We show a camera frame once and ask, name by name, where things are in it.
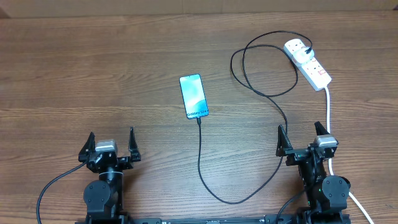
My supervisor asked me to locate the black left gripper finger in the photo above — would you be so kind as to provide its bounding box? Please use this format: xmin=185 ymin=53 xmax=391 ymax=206
xmin=78 ymin=132 xmax=95 ymax=162
xmin=128 ymin=127 xmax=141 ymax=162

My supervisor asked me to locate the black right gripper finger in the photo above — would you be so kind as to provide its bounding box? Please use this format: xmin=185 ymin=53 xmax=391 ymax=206
xmin=276 ymin=125 xmax=293 ymax=157
xmin=314 ymin=121 xmax=329 ymax=136

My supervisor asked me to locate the black USB charging cable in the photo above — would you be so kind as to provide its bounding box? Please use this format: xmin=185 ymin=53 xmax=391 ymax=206
xmin=196 ymin=30 xmax=313 ymax=205

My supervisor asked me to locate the blue Samsung Galaxy smartphone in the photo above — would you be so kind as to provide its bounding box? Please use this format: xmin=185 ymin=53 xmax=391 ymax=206
xmin=179 ymin=74 xmax=209 ymax=119

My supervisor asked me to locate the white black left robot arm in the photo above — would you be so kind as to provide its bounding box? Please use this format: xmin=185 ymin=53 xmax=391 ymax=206
xmin=78 ymin=128 xmax=141 ymax=223

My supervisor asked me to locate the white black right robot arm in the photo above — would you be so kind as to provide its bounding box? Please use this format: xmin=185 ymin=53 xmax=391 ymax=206
xmin=275 ymin=121 xmax=351 ymax=223

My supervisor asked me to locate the white USB charger adapter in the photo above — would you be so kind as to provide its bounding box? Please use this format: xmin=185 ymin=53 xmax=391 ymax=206
xmin=293 ymin=47 xmax=315 ymax=65

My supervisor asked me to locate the white power strip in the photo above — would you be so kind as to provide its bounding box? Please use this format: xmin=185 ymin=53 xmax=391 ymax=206
xmin=284 ymin=39 xmax=331 ymax=91

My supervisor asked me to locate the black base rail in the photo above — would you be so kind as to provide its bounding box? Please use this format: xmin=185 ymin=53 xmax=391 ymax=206
xmin=75 ymin=214 xmax=351 ymax=224

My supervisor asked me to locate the white power strip cord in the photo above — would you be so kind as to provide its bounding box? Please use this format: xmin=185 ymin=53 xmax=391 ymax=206
xmin=323 ymin=86 xmax=375 ymax=224

